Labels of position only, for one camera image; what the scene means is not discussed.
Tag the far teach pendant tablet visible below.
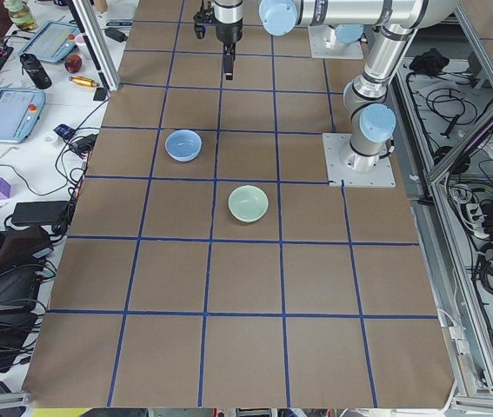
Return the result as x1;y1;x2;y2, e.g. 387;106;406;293
18;20;80;63

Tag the green bowl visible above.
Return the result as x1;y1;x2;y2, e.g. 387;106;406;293
228;185;269;223

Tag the black water bottle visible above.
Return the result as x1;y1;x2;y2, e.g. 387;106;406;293
19;53;52;89

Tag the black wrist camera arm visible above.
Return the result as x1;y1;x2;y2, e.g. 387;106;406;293
193;0;214;40

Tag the teach pendant tablet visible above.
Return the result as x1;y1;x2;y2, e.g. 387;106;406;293
18;20;80;63
0;88;45;143

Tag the blue bowl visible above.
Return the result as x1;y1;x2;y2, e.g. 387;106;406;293
164;129;203;162

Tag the near teach pendant tablet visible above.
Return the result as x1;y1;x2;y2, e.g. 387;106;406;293
0;88;45;143

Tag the yellow brass cylinder tool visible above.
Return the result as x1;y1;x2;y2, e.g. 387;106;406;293
69;76;99;88

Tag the black power brick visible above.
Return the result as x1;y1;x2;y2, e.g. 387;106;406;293
10;201;68;227

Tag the aluminium frame post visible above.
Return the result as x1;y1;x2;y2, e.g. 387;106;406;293
67;0;121;91

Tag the pink lidded white cup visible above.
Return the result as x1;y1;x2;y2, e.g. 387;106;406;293
74;33;87;49

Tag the red apple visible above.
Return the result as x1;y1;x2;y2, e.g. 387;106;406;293
64;54;83;74

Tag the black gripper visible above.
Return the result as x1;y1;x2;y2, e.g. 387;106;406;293
212;0;243;81

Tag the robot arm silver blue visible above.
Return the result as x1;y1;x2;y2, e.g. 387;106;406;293
258;0;458;174

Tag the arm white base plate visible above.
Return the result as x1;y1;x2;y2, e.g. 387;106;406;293
323;133;396;188
308;24;363;60

